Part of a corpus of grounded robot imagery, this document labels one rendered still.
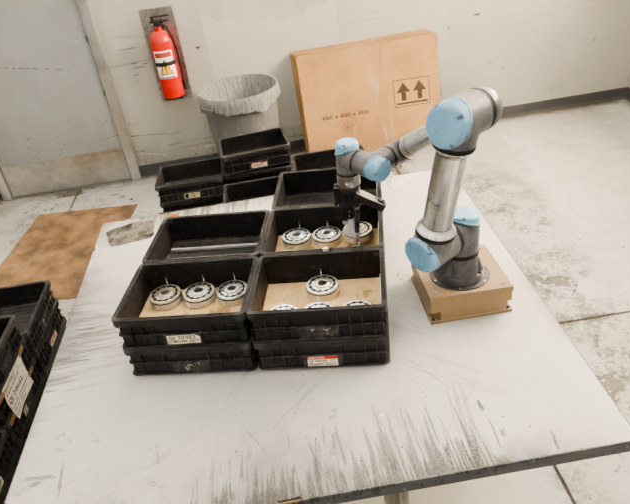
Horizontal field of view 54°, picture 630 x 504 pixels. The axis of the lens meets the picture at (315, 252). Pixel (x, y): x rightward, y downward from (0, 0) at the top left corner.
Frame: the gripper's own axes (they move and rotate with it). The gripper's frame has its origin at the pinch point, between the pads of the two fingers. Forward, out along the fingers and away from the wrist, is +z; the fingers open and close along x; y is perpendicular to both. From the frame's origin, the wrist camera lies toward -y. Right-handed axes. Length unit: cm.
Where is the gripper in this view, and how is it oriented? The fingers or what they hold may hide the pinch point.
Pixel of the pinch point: (358, 235)
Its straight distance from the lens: 213.9
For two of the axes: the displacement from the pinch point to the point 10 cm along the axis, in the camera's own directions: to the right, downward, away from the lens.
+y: -9.9, 0.5, 0.9
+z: 0.9, 8.2, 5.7
